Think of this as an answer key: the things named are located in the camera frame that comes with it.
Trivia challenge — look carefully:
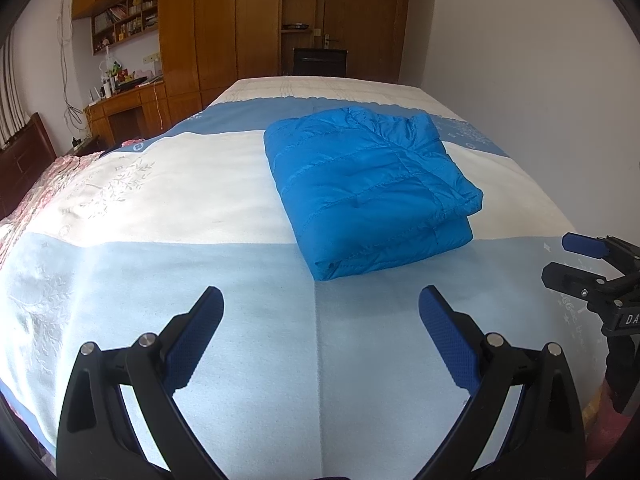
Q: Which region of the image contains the wooden door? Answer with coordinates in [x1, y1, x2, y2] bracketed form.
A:
[320, 0, 411, 83]

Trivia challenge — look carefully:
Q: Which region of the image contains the wooden nightstand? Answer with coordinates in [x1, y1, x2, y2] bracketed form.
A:
[65, 135, 108, 157]

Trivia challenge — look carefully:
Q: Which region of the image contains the black chair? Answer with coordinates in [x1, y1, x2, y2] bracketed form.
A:
[292, 47, 349, 78]

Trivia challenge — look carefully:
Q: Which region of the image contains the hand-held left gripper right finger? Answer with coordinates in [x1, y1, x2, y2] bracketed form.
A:
[417, 285, 585, 480]

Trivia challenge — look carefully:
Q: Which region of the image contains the hanging black cable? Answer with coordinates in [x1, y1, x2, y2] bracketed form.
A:
[55, 0, 88, 133]

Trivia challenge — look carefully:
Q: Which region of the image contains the wooden desk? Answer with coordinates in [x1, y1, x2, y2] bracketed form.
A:
[85, 76, 168, 147]

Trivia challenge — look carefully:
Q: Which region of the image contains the person's pink checked clothing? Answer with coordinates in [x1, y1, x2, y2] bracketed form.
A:
[580, 380, 640, 466]

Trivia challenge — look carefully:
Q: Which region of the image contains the blue and white blanket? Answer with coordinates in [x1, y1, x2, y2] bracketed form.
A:
[0, 76, 608, 480]

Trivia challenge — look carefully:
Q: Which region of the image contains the black laptop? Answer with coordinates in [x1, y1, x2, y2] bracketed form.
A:
[116, 76, 163, 92]

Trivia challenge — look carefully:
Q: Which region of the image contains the striped curtain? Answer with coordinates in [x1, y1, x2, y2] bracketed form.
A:
[0, 25, 31, 146]

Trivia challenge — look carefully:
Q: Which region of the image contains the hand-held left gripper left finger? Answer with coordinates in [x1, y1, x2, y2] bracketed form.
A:
[56, 286, 225, 480]

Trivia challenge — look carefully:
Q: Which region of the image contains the wooden wardrobe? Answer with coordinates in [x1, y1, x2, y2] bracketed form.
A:
[71, 0, 321, 128]

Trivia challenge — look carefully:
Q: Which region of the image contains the blue puffer jacket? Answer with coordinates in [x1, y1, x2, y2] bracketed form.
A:
[263, 106, 485, 282]

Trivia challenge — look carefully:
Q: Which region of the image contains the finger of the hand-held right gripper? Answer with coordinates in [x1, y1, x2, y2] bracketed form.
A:
[561, 232, 640, 271]
[541, 261, 631, 303]

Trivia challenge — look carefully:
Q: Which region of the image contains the pink floral quilt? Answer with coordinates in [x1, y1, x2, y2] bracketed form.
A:
[0, 137, 146, 271]

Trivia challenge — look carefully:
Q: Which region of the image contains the wall bookshelf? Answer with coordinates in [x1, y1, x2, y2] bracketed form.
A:
[91, 0, 161, 56]

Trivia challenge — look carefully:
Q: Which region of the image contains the dark wooden headboard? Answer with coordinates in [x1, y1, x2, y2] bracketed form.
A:
[0, 112, 57, 221]

